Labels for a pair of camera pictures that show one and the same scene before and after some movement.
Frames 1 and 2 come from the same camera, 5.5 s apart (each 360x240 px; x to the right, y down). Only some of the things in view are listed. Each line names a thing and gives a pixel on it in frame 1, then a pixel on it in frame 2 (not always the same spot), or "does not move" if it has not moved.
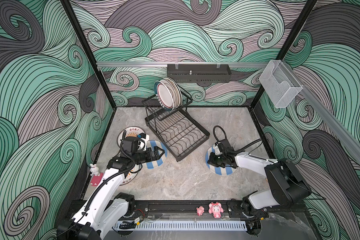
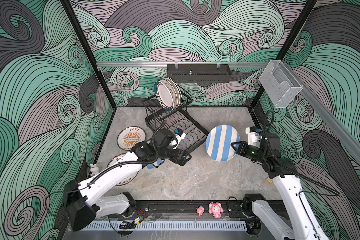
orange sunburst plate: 131,174 does not move
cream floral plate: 179,89 does not move
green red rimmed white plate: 164,96 does not move
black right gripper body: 218,160 → 254,152
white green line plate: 173,90 does not move
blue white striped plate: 215,169 → 219,140
